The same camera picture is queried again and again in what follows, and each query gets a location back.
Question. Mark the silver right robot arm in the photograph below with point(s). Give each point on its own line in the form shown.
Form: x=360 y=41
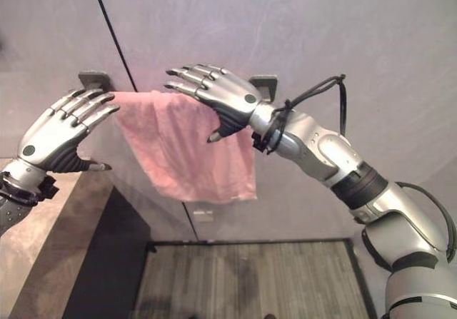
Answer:
x=375 y=205

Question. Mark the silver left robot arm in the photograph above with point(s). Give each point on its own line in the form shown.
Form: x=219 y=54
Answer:
x=16 y=190

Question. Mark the pink towel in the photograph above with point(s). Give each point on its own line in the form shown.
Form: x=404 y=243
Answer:
x=185 y=144

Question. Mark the stone sink counter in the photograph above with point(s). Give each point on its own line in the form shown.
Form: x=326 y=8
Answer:
x=39 y=233

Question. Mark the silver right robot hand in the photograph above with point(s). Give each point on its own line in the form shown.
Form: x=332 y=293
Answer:
x=228 y=94

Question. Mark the dark metal towel bar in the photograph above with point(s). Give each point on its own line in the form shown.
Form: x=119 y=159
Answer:
x=266 y=85

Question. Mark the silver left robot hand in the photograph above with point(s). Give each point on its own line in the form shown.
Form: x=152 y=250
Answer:
x=53 y=128

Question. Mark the grey floor mat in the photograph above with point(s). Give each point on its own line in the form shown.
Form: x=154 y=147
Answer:
x=250 y=279

